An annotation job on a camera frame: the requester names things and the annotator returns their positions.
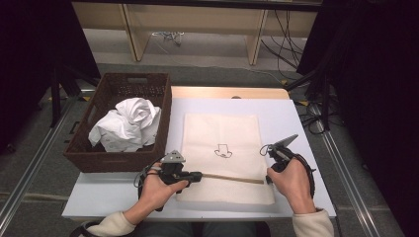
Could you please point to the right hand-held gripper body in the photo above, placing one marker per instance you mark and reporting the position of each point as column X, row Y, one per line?
column 282, row 154

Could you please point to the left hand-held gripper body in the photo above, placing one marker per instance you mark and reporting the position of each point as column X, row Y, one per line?
column 173, row 157

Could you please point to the cream mesh laundry bag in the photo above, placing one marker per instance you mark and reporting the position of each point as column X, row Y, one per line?
column 224, row 131

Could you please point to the white shirt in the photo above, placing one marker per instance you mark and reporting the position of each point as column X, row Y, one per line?
column 131, row 121

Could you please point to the brown woven basket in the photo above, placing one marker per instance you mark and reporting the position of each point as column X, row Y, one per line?
column 108, row 163

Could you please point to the person's right hand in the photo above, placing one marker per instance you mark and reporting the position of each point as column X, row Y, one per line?
column 293, row 181

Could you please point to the person's left hand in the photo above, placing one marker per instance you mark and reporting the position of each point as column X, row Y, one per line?
column 154, row 191

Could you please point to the person's dark trousers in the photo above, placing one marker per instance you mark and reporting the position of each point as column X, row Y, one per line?
column 164, row 230

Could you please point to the black metal stand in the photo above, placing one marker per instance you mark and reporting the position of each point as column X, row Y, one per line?
column 55, row 98
column 326, row 98

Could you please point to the black curtain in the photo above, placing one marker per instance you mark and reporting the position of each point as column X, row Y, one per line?
column 378, row 82
column 26, row 49

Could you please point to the wooden shelf unit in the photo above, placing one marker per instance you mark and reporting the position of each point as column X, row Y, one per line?
column 197, row 19

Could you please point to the metal floor rail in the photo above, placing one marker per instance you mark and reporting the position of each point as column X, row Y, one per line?
column 346, row 177
column 39, row 158

